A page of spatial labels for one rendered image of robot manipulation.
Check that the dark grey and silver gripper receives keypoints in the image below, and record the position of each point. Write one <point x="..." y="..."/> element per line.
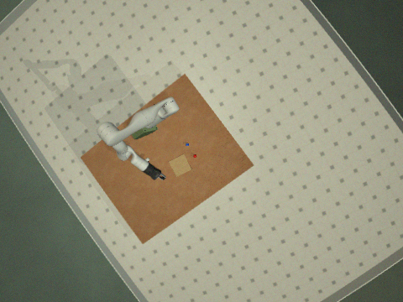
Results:
<point x="150" y="170"/>

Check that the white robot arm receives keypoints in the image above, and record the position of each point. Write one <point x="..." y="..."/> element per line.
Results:
<point x="147" y="118"/>

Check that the tan square mat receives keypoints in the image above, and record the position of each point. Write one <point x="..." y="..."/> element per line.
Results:
<point x="180" y="165"/>

